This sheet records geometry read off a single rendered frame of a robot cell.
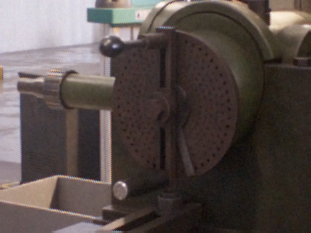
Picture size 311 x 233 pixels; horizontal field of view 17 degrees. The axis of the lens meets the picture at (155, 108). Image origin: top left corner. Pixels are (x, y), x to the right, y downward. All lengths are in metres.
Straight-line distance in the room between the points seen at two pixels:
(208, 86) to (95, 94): 0.19
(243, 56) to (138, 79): 0.14
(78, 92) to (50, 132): 3.14
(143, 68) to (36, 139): 3.34
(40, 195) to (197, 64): 2.55
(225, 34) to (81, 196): 2.50
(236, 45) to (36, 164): 3.38
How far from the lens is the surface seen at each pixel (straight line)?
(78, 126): 4.52
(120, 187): 1.24
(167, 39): 1.28
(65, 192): 3.86
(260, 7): 1.41
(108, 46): 1.19
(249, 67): 1.33
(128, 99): 1.35
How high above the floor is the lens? 1.37
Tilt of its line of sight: 8 degrees down
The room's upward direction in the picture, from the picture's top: straight up
